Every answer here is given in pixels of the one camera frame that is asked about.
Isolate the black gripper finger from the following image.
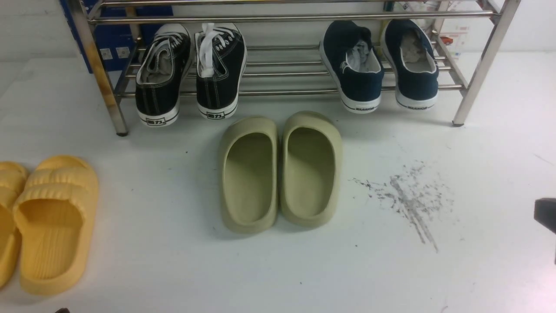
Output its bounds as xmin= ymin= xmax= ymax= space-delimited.
xmin=534 ymin=198 xmax=556 ymax=234

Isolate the navy slip-on shoe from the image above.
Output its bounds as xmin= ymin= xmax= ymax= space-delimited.
xmin=319 ymin=20 xmax=385 ymax=114
xmin=381 ymin=19 xmax=440 ymax=111

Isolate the stainless steel shoe rack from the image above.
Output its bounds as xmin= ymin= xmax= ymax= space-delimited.
xmin=65 ymin=0 xmax=522 ymax=137

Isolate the blue box behind rack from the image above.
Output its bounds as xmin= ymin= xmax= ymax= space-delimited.
xmin=58 ymin=0 xmax=173 ymax=74

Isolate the white printed cardboard box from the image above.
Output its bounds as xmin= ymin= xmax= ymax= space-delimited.
xmin=383 ymin=0 xmax=480 ymax=60

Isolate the right olive green slipper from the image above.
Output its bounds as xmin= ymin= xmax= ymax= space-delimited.
xmin=280 ymin=111 xmax=343 ymax=228

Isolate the olive green slipper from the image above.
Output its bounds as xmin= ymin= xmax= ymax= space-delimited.
xmin=217 ymin=116 xmax=278 ymax=234
xmin=280 ymin=111 xmax=343 ymax=228

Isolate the left olive green slipper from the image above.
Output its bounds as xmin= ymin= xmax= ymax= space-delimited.
xmin=217 ymin=116 xmax=278 ymax=234

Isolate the right black canvas sneaker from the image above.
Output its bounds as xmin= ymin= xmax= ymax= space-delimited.
xmin=195 ymin=23 xmax=248 ymax=120

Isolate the black canvas sneaker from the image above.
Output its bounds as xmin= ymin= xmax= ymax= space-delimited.
xmin=135 ymin=23 xmax=193 ymax=127
xmin=195 ymin=23 xmax=248 ymax=120

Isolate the left black canvas sneaker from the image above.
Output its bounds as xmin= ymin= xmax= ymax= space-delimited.
xmin=135 ymin=23 xmax=193 ymax=127

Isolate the right yellow slide sandal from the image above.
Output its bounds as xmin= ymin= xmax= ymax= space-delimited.
xmin=13 ymin=155 xmax=99 ymax=296

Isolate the yellow slide sandal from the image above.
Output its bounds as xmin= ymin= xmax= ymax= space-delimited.
xmin=13 ymin=155 xmax=99 ymax=296
xmin=0 ymin=162 xmax=29 ymax=288

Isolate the left yellow slide sandal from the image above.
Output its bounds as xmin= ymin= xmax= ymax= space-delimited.
xmin=0 ymin=162 xmax=29 ymax=288

